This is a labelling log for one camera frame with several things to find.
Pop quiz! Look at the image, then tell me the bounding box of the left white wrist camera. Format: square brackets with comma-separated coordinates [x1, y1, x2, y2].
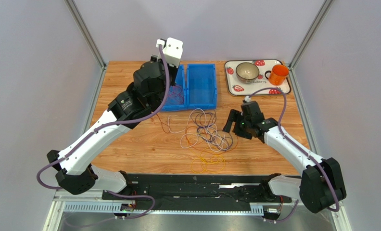
[156, 38, 183, 67]

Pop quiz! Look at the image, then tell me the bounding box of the blue plastic bin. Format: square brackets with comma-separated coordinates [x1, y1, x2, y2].
[186, 64, 218, 110]
[162, 64, 187, 112]

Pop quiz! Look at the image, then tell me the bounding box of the strawberry print tray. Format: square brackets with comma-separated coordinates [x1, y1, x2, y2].
[224, 59, 292, 96]

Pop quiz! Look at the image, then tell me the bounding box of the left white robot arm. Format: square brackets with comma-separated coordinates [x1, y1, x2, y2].
[47, 56, 180, 195]

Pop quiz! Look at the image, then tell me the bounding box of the dark blue cable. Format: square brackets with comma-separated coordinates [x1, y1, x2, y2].
[190, 110, 233, 151]

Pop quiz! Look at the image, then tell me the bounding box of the aluminium frame post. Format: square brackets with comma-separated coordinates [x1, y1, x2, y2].
[288, 0, 335, 68]
[64, 0, 107, 69]

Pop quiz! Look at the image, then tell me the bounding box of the orange mug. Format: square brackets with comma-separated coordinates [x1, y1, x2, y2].
[265, 64, 289, 86]

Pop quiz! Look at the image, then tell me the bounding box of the left aluminium frame post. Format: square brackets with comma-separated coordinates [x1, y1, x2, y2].
[64, 0, 107, 69]

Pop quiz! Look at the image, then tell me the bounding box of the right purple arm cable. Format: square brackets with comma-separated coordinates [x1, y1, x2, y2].
[246, 87, 340, 212]

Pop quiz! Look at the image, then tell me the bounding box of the right blue plastic bin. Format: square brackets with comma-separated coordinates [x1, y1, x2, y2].
[186, 64, 218, 110]

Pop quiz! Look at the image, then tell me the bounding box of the left blue plastic bin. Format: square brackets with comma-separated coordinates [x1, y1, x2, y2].
[162, 64, 187, 112]

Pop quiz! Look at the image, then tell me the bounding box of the right aluminium frame post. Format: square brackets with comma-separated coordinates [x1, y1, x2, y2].
[288, 0, 335, 68]

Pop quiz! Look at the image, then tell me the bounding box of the yellow cable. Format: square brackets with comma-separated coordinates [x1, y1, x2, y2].
[190, 150, 227, 174]

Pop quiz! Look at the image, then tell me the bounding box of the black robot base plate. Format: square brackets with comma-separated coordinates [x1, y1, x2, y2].
[121, 174, 292, 212]

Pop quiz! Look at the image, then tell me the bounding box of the beige ceramic bowl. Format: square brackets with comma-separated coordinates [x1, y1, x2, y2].
[236, 62, 260, 84]

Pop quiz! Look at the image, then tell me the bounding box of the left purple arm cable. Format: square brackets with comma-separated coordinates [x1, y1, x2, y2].
[36, 45, 171, 190]

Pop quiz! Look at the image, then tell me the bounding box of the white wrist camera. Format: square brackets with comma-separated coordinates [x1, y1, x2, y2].
[243, 95, 252, 103]
[156, 38, 183, 67]

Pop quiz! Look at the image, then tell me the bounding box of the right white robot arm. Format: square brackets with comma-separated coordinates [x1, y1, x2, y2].
[223, 101, 347, 213]

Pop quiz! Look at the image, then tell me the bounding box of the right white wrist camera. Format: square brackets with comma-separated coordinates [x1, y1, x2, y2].
[243, 95, 252, 103]

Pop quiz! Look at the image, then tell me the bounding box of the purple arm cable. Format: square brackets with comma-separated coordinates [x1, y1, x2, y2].
[36, 45, 171, 190]
[246, 87, 340, 212]

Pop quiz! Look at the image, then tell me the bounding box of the slotted cable duct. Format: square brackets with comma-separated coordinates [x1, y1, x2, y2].
[62, 202, 265, 216]

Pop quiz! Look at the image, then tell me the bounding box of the white cable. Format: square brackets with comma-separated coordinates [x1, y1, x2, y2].
[167, 108, 231, 153]

